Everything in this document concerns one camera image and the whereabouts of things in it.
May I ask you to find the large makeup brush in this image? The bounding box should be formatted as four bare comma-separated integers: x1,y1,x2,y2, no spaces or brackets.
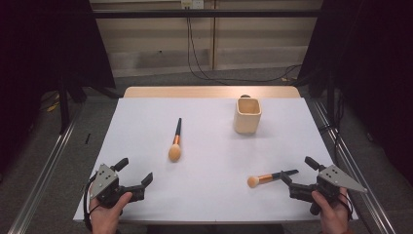
168,117,183,163

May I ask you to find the hand-held gripper cable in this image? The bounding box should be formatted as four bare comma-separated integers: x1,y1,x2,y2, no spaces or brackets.
83,174,99,230
337,191,355,222

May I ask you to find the black wall cable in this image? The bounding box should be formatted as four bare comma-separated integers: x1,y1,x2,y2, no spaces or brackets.
186,7,303,84
188,7,303,84

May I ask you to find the black stand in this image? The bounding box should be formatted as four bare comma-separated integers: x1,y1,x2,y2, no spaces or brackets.
57,69,122,135
306,69,339,125

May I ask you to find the black curtain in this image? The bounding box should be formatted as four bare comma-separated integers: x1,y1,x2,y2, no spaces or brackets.
0,0,117,174
296,0,413,187

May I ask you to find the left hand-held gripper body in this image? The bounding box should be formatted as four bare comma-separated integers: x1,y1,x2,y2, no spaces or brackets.
89,163,145,209

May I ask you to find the metal floor rail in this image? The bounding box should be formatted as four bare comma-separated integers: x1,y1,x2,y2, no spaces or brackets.
312,98,397,234
8,103,83,234

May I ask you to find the small makeup brush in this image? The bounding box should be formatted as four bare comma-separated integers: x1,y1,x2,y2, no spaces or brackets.
246,169,300,189

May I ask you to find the wooden table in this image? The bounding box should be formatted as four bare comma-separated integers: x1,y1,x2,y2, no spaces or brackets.
123,85,302,99

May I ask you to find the black horizontal bar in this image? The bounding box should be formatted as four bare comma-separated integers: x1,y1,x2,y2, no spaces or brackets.
92,9,321,20

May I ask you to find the black floor cable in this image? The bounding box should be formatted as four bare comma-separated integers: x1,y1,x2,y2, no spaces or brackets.
319,94,346,165

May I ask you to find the right hand-held gripper cable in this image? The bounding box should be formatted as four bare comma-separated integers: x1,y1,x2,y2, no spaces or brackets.
337,191,355,222

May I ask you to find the person's left hand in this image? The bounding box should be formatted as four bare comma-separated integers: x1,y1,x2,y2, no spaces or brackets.
90,191,133,234

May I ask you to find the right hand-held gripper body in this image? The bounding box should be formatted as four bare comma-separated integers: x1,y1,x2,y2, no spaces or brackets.
288,164,368,216

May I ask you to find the left hand-held gripper cable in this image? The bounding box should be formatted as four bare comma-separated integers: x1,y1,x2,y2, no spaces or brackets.
83,174,99,230

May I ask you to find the white wall socket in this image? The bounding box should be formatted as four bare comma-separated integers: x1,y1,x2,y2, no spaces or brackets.
180,0,205,10

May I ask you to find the white table cover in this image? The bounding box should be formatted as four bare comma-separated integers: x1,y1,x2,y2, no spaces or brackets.
73,97,358,224

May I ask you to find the cream square cup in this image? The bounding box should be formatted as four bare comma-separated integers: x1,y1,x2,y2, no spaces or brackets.
233,97,263,135

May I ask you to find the person's right hand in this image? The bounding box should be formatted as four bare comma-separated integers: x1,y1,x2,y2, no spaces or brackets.
311,190,354,234

